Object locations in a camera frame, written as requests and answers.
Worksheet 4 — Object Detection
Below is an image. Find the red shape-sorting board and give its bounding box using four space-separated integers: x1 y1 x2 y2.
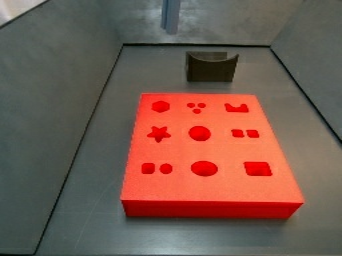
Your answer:
120 93 303 219

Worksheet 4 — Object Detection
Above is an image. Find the dark grey curved holder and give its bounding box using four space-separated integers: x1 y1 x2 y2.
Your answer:
186 51 239 82

